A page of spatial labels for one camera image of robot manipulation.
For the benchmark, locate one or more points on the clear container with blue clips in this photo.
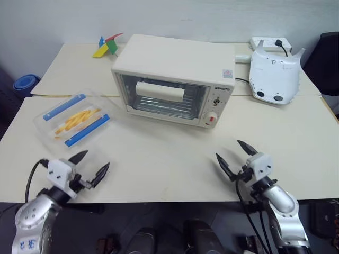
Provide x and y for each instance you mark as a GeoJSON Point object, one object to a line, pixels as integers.
{"type": "Point", "coordinates": [53, 127]}

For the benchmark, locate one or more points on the dark box under table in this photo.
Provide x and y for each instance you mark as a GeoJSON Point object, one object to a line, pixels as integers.
{"type": "Point", "coordinates": [324, 219]}

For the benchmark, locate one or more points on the white power strip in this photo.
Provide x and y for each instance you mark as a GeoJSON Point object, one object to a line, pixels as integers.
{"type": "Point", "coordinates": [267, 42]}

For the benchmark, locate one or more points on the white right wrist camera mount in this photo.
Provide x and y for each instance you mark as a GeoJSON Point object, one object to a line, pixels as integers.
{"type": "Point", "coordinates": [260, 165]}

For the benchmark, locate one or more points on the white robot shell cover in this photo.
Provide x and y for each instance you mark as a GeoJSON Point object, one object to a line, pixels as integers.
{"type": "Point", "coordinates": [272, 76]}

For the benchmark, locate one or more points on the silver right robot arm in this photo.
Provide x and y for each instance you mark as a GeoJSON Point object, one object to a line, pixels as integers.
{"type": "Point", "coordinates": [283, 203]}

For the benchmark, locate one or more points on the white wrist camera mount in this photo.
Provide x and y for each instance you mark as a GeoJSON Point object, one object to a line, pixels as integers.
{"type": "Point", "coordinates": [260, 165]}
{"type": "Point", "coordinates": [59, 172]}

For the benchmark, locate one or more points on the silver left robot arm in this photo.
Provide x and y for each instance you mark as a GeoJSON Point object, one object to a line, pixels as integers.
{"type": "Point", "coordinates": [34, 214]}

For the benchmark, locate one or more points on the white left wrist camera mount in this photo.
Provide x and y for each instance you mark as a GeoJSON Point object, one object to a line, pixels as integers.
{"type": "Point", "coordinates": [59, 172]}

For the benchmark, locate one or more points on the cream toaster oven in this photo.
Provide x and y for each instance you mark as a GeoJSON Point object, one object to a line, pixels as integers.
{"type": "Point", "coordinates": [174, 58]}

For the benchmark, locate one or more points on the colourful paper pinwheel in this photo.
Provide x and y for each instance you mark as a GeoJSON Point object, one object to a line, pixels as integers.
{"type": "Point", "coordinates": [102, 50]}

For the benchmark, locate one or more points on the dark rounded shape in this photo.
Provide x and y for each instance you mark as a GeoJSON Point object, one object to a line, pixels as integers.
{"type": "Point", "coordinates": [204, 238]}
{"type": "Point", "coordinates": [141, 242]}

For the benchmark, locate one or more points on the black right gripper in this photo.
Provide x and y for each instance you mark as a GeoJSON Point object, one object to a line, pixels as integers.
{"type": "Point", "coordinates": [245, 174]}

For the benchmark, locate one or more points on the blue container clip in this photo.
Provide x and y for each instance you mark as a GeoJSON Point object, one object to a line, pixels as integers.
{"type": "Point", "coordinates": [87, 130]}
{"type": "Point", "coordinates": [63, 106]}

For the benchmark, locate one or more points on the black chair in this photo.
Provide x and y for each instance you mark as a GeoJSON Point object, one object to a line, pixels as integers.
{"type": "Point", "coordinates": [325, 66]}

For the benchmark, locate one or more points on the white timer knob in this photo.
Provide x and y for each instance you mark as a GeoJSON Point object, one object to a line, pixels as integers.
{"type": "Point", "coordinates": [210, 118]}

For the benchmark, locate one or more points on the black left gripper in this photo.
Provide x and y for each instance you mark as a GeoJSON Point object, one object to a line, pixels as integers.
{"type": "Point", "coordinates": [76, 183]}

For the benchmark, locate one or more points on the small oven selector knob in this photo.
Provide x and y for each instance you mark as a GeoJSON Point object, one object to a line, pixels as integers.
{"type": "Point", "coordinates": [216, 101]}

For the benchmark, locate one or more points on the metal oven rack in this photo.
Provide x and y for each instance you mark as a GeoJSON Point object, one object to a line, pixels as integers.
{"type": "Point", "coordinates": [164, 105]}

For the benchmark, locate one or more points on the yellow french fries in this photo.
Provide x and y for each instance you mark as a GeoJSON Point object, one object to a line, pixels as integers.
{"type": "Point", "coordinates": [76, 120]}

